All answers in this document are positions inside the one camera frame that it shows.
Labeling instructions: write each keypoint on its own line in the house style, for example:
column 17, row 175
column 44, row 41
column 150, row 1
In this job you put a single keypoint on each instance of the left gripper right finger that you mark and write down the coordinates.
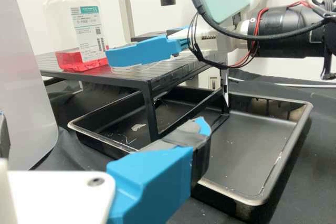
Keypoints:
column 155, row 176

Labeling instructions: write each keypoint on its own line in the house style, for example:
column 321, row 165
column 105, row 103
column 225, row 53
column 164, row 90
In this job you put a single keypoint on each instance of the black platform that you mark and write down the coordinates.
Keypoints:
column 147, row 73

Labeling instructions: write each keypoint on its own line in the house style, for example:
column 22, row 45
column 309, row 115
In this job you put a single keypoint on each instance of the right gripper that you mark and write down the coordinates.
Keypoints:
column 211, row 45

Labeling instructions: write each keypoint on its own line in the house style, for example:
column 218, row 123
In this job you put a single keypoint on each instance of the black tray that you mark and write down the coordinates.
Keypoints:
column 246, row 150

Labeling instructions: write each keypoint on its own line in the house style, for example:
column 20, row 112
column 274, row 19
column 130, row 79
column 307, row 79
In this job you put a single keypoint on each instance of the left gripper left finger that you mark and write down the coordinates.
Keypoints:
column 3, row 134

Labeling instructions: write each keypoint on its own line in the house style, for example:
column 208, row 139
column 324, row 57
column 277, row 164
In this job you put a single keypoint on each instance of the red liquid bottle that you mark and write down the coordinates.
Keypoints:
column 76, row 24

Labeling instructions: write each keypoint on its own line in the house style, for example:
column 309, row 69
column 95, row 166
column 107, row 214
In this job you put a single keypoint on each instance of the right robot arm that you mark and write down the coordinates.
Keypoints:
column 288, row 32

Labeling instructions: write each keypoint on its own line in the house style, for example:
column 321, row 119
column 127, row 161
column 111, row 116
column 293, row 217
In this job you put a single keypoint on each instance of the petri dish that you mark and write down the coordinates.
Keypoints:
column 136, row 68

